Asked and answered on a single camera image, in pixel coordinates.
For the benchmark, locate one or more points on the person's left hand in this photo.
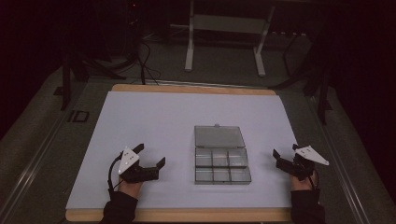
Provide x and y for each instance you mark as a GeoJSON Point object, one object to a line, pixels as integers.
{"type": "Point", "coordinates": [130, 188]}

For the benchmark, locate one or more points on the black tripod stand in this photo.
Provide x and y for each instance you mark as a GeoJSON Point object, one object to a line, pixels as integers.
{"type": "Point", "coordinates": [322, 90]}
{"type": "Point", "coordinates": [67, 81]}

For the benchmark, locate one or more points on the white metal stand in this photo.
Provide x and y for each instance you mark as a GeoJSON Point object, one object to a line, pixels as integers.
{"type": "Point", "coordinates": [227, 24]}

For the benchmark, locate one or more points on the person's right hand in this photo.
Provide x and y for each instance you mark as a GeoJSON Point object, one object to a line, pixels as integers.
{"type": "Point", "coordinates": [300, 184]}

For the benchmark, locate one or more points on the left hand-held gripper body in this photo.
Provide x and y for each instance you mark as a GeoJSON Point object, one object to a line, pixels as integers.
{"type": "Point", "coordinates": [127, 159]}

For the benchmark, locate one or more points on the clear plastic compartment box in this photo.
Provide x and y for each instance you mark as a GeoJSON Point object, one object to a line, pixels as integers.
{"type": "Point", "coordinates": [221, 155]}

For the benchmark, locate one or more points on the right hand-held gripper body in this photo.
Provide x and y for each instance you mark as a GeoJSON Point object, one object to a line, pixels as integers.
{"type": "Point", "coordinates": [303, 166]}

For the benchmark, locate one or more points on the white table sheet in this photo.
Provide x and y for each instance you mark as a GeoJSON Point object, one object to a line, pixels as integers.
{"type": "Point", "coordinates": [162, 130]}

